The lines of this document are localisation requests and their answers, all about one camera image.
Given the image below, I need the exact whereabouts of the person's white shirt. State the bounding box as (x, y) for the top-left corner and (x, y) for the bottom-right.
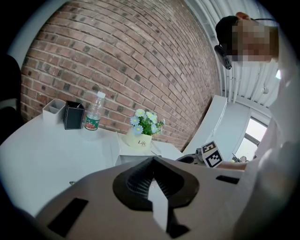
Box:
(234, 53), (300, 240)

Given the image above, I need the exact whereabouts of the person's head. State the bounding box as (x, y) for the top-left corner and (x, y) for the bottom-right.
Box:
(232, 11), (281, 69)

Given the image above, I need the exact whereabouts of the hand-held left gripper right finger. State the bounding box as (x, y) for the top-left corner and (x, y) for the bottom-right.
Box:
(154, 157), (256, 240)

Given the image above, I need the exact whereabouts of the clear plastic water bottle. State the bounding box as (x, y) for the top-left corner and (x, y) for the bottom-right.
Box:
(83, 91), (106, 132)

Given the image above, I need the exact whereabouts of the white grey storage box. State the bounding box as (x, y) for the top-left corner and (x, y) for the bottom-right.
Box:
(116, 132), (184, 169)

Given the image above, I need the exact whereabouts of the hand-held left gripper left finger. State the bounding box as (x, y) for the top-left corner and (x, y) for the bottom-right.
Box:
(35, 157), (168, 240)

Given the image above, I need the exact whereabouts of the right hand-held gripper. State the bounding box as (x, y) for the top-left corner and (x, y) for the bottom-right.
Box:
(176, 140), (224, 169)

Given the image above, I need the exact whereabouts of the black square pen holder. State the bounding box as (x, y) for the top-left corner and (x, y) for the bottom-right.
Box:
(63, 100), (85, 130)

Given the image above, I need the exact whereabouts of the black head-worn camera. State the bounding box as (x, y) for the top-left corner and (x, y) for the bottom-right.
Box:
(214, 44), (233, 71)

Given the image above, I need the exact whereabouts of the person's right forearm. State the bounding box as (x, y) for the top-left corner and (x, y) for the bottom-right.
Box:
(217, 160), (248, 171)

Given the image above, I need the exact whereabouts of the cream pot with blue flowers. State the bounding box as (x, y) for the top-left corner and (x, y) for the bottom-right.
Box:
(126, 108), (166, 150)

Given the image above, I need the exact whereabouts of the white divided pen holder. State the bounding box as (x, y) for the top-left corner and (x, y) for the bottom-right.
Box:
(42, 98), (67, 124)

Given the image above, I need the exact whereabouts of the white upright panel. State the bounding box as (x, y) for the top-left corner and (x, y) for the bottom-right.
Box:
(182, 94), (253, 162)

